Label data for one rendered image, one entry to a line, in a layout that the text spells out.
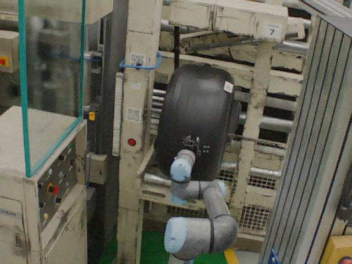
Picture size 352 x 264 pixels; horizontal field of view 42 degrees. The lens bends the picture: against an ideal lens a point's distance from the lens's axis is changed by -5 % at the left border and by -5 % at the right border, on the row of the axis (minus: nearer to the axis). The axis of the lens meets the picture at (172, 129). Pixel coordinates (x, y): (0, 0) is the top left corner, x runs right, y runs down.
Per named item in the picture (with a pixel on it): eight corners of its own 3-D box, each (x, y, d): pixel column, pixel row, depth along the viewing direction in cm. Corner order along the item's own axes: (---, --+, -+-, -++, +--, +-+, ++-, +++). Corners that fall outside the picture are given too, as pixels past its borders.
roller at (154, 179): (143, 179, 252) (141, 182, 248) (144, 171, 251) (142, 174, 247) (208, 192, 247) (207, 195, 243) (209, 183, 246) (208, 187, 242)
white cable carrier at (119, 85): (112, 155, 256) (116, 72, 234) (115, 150, 260) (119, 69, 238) (120, 157, 255) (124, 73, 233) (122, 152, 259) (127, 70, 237)
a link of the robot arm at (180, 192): (197, 207, 190) (200, 182, 186) (169, 205, 189) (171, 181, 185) (194, 197, 197) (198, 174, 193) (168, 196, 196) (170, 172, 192)
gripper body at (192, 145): (201, 138, 205) (197, 148, 194) (198, 156, 208) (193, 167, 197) (183, 135, 206) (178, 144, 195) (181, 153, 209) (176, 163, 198)
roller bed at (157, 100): (138, 133, 291) (142, 88, 277) (144, 123, 304) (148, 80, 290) (170, 139, 288) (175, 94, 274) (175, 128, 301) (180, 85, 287)
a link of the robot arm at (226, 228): (249, 229, 147) (224, 174, 194) (215, 229, 146) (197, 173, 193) (244, 260, 150) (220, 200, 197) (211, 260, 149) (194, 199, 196)
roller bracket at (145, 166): (135, 189, 247) (136, 173, 243) (153, 153, 282) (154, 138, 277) (141, 190, 247) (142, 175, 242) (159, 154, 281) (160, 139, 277)
